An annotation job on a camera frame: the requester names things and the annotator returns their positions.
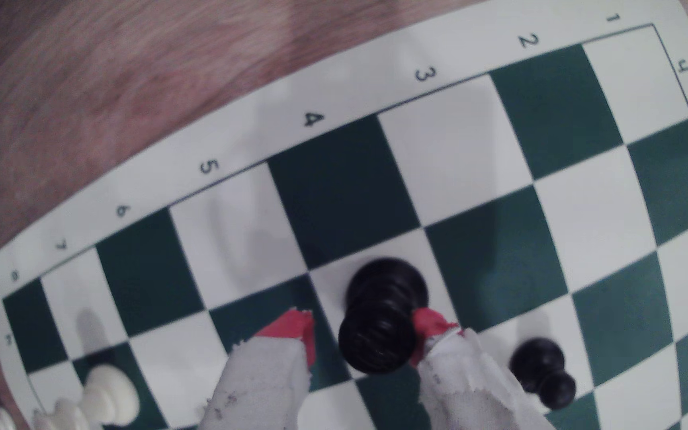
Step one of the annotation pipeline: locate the tall white chess queen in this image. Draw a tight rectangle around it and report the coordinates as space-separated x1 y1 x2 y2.
33 363 141 430

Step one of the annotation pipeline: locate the tall black chess piece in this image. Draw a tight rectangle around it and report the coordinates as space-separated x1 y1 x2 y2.
338 257 430 376

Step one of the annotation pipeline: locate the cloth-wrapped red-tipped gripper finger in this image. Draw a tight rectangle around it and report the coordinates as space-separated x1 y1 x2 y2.
410 308 551 430
197 309 317 430

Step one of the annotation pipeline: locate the black chess pawn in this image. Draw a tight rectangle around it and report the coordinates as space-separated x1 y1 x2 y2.
508 337 578 412

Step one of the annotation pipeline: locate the green white chess board mat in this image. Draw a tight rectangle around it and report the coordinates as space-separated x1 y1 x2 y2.
0 0 688 430

